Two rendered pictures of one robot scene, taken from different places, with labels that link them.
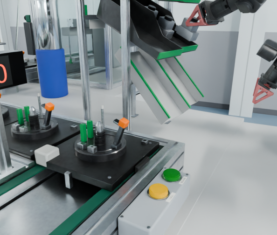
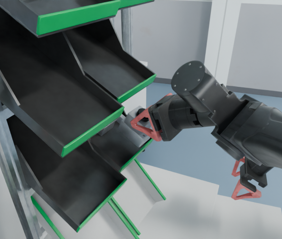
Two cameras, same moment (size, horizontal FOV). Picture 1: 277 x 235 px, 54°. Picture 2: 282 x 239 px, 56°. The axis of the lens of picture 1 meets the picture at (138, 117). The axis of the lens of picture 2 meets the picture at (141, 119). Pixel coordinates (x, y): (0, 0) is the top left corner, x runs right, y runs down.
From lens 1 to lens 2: 0.59 m
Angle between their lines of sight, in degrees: 12
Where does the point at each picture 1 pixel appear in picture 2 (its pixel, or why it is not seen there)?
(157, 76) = not seen: hidden behind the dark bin
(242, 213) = not seen: outside the picture
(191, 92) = (148, 189)
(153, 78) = not seen: hidden behind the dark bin
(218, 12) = (182, 126)
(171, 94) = (115, 222)
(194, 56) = (162, 30)
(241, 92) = (214, 71)
